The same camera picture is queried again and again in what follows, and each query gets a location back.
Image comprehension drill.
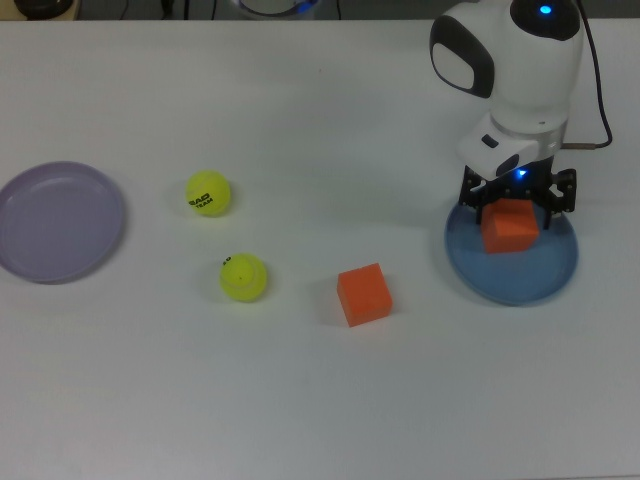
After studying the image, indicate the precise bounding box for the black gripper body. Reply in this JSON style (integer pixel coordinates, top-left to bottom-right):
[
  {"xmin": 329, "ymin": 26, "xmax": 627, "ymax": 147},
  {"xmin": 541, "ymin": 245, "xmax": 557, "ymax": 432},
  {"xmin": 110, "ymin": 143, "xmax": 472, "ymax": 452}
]
[{"xmin": 469, "ymin": 155, "xmax": 561, "ymax": 204}]

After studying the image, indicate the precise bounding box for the orange foam cube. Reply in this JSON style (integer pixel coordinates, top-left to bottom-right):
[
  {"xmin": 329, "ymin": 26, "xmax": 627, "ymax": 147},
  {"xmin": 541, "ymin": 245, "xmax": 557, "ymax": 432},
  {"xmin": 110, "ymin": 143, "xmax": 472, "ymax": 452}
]
[
  {"xmin": 336, "ymin": 262, "xmax": 394, "ymax": 329},
  {"xmin": 480, "ymin": 199, "xmax": 540, "ymax": 255}
]

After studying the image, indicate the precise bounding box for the yellow tennis ball small mark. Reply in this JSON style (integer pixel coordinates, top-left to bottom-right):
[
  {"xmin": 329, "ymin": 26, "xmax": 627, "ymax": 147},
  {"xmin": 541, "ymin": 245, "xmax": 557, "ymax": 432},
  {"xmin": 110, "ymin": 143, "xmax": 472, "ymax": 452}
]
[{"xmin": 218, "ymin": 252, "xmax": 269, "ymax": 303}]

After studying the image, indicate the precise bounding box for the yellow tennis ball large print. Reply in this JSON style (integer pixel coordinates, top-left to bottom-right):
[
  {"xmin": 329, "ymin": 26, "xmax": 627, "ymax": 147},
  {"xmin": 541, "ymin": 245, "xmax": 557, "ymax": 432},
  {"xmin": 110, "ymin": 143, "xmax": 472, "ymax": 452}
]
[{"xmin": 185, "ymin": 169, "xmax": 233, "ymax": 218}]

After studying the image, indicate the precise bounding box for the blue plate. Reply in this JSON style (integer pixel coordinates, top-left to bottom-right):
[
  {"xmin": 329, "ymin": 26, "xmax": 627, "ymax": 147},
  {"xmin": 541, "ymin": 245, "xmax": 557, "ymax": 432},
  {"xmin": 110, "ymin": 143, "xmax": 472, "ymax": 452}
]
[{"xmin": 443, "ymin": 199, "xmax": 580, "ymax": 307}]

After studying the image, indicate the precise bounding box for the purple plate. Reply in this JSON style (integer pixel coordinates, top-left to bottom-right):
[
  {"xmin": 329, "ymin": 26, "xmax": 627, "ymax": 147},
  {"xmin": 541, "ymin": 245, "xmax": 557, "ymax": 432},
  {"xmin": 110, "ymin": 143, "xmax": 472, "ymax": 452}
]
[{"xmin": 0, "ymin": 160, "xmax": 128, "ymax": 285}]

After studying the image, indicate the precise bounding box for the black round object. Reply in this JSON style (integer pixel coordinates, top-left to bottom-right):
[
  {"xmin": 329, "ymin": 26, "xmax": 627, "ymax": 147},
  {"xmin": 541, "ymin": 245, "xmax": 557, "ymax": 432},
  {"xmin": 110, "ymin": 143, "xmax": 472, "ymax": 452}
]
[{"xmin": 12, "ymin": 0, "xmax": 77, "ymax": 21}]

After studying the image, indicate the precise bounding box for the white robot base blue ring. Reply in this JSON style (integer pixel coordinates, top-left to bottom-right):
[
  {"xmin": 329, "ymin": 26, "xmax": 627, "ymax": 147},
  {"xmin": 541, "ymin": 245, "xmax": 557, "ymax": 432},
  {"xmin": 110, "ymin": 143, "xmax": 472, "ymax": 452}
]
[{"xmin": 232, "ymin": 0, "xmax": 321, "ymax": 20}]

